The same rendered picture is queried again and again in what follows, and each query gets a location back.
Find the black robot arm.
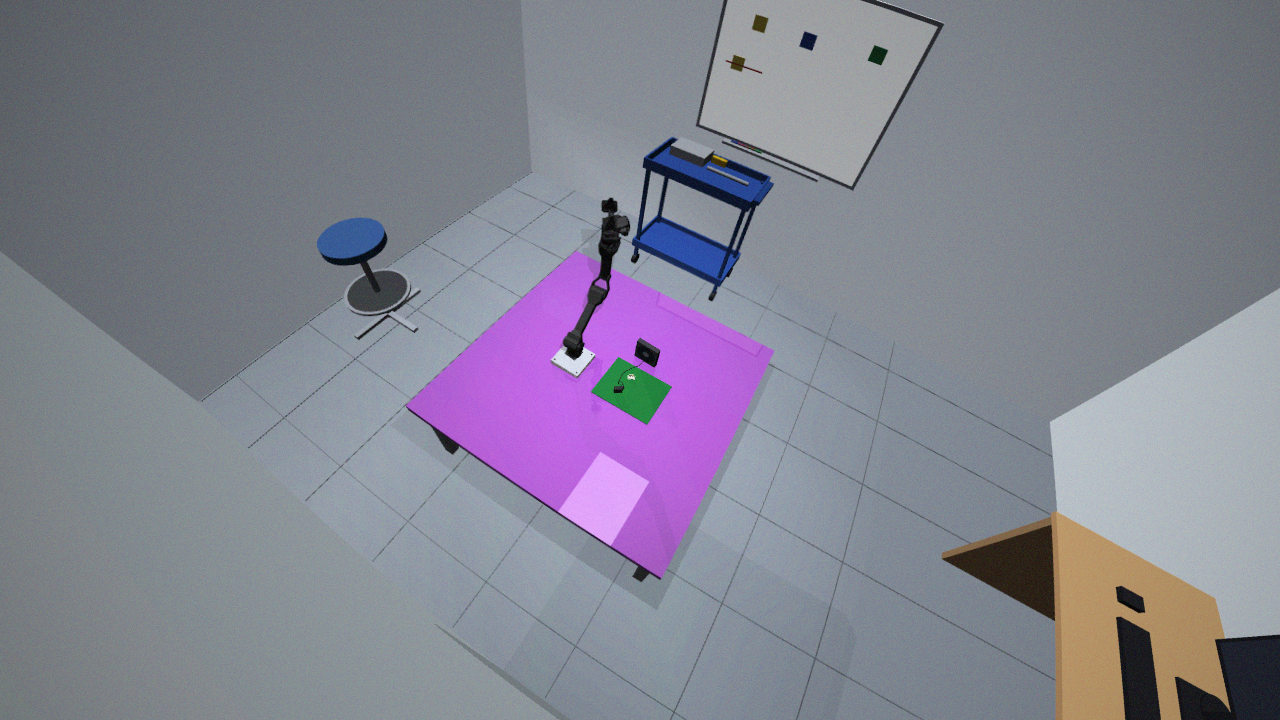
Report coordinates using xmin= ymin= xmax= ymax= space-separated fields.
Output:
xmin=562 ymin=214 xmax=630 ymax=360

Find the green circuit board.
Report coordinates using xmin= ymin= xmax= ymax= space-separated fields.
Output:
xmin=591 ymin=357 xmax=672 ymax=425

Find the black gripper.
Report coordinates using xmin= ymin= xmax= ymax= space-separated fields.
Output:
xmin=602 ymin=199 xmax=620 ymax=243

